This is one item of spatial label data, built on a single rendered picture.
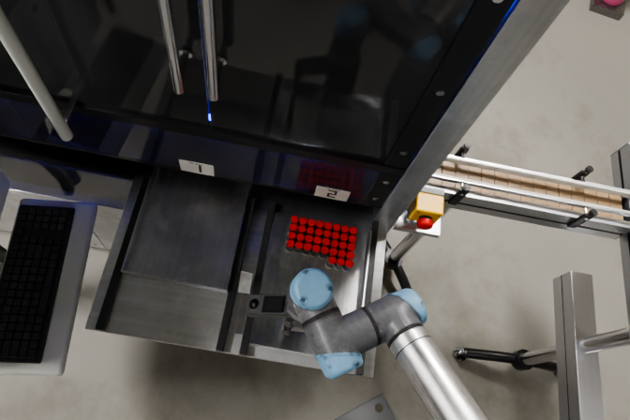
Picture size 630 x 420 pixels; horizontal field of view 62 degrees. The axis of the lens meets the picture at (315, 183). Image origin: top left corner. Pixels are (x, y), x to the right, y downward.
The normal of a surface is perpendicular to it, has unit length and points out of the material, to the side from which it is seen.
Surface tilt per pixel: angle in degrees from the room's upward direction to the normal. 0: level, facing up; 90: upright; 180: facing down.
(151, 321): 0
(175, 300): 0
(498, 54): 90
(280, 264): 0
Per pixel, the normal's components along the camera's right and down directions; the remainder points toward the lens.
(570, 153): 0.13, -0.41
